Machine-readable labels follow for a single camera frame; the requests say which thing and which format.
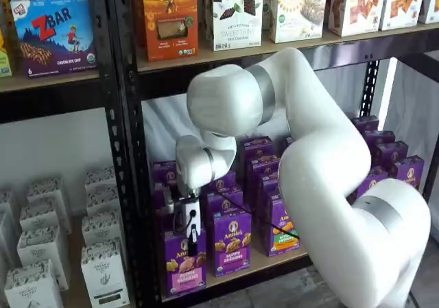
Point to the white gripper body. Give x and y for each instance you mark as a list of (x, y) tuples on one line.
[(192, 206)]

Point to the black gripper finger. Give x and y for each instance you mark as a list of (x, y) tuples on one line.
[(192, 248)]

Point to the purple box pink label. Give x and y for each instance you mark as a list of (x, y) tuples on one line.
[(161, 195), (185, 273), (164, 172)]

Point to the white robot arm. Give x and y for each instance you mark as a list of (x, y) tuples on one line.
[(326, 184)]

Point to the purple box brown label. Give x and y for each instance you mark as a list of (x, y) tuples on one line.
[(372, 181)]

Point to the orange cracker box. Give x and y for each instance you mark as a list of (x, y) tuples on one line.
[(169, 20)]

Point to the purple Annie's snack box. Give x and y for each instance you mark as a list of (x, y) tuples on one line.
[(392, 152), (379, 138), (365, 122), (408, 171)]

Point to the white Sweet Thins box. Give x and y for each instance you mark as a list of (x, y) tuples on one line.
[(236, 20)]

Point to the blue Z Bar box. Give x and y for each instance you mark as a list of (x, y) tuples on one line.
[(55, 37)]

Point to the Simple Mills bar box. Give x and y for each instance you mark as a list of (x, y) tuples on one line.
[(298, 13)]

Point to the yellow snack bar box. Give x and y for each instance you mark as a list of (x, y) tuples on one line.
[(4, 57)]

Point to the orange pretzel crackers box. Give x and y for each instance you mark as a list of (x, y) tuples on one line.
[(360, 6)]

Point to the blue sea salt crackers box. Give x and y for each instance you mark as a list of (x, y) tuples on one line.
[(403, 2)]

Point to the black metal shelving rack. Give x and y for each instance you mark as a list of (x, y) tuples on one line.
[(137, 157), (51, 105)]

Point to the white organic pastry carton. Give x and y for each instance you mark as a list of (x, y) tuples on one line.
[(101, 198), (32, 287), (99, 177), (4, 201), (43, 249), (46, 189), (104, 273), (101, 229), (41, 215)]

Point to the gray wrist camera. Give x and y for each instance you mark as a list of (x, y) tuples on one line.
[(169, 201)]

